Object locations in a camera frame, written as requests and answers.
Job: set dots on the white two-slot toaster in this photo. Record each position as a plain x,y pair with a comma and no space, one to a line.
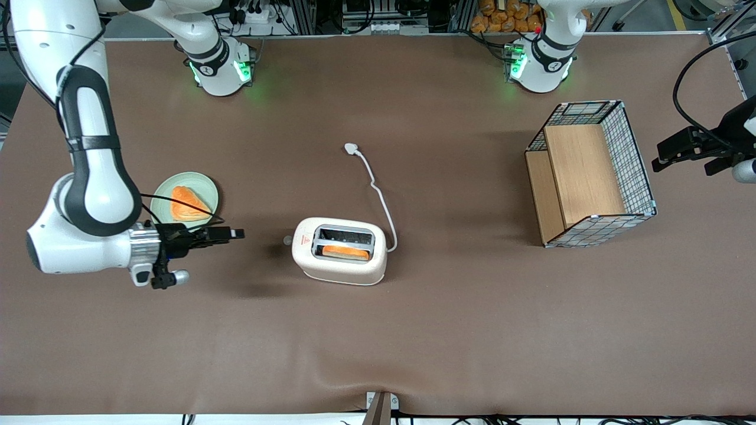
331,271

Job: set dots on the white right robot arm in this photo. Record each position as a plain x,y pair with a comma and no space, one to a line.
65,251

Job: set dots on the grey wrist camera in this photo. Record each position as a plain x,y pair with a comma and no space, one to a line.
745,171
174,277

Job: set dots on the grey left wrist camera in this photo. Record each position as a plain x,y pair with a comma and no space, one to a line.
745,171

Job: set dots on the brown table cover mat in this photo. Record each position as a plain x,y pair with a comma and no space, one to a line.
378,342

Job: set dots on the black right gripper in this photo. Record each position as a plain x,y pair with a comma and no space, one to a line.
176,241

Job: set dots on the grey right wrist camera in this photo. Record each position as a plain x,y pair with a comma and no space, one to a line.
174,277

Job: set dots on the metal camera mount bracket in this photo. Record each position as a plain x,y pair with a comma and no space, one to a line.
381,410

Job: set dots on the pale green plate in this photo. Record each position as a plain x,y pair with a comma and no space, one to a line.
201,184

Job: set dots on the toast slice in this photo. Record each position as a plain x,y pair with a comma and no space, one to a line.
345,252

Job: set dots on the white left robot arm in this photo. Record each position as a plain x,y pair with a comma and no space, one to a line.
540,77

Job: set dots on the bag of orange buns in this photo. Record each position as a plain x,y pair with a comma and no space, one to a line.
508,18

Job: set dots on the triangular golden pastry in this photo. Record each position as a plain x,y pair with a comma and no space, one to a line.
188,206

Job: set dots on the light wooden shelf insert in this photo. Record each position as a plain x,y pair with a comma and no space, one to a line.
585,171

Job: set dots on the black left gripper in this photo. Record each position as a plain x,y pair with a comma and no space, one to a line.
734,131

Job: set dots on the white power strip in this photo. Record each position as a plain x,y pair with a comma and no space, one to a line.
257,13

